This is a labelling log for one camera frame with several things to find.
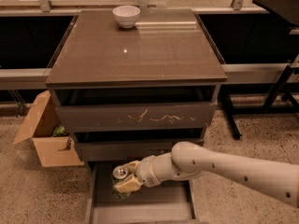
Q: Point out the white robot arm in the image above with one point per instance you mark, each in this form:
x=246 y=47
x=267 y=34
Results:
x=186 y=161

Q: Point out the green item in box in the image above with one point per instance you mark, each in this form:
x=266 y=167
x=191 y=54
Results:
x=59 y=131

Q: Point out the grey drawer cabinet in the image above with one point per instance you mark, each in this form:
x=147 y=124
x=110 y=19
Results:
x=166 y=48

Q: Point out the grey bottom drawer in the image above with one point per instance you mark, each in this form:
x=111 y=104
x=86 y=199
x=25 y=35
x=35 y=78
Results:
x=170 y=203

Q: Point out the grey middle drawer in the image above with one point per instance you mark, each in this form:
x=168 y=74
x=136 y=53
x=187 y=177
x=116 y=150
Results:
x=129 y=145

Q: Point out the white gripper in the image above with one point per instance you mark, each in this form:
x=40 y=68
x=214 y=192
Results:
x=146 y=170

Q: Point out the grey top drawer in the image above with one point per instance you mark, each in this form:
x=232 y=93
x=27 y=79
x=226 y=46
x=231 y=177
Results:
x=99 y=110

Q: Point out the white ceramic bowl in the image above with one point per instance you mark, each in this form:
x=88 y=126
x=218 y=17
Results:
x=126 y=16

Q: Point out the open cardboard box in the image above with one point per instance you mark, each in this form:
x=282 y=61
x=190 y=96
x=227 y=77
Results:
x=38 y=126

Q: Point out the green soda can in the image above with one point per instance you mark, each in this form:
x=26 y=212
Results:
x=118 y=175

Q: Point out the grey drawer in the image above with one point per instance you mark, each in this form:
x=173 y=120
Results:
x=170 y=203
x=129 y=145
x=99 y=110

